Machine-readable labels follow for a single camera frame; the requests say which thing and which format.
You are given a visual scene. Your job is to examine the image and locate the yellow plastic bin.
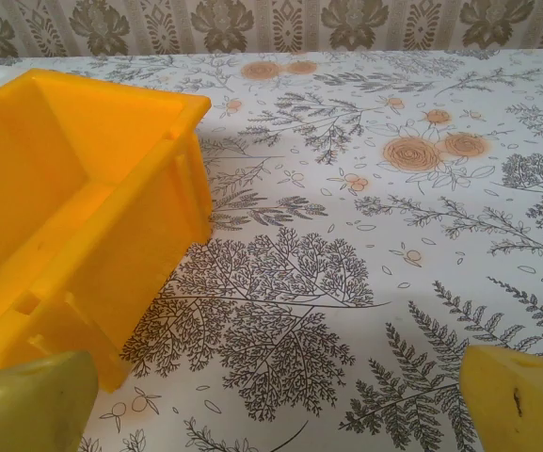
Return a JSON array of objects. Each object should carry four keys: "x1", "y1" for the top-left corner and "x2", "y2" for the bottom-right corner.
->
[{"x1": 0, "y1": 68, "x2": 214, "y2": 395}]

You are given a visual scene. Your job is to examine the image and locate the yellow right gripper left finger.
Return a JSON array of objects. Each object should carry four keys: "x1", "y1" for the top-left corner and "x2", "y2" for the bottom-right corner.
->
[{"x1": 0, "y1": 348, "x2": 99, "y2": 452}]

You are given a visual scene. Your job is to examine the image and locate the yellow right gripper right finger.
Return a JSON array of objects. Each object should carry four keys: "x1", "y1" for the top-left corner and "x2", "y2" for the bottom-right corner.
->
[{"x1": 458, "y1": 345, "x2": 543, "y2": 452}]

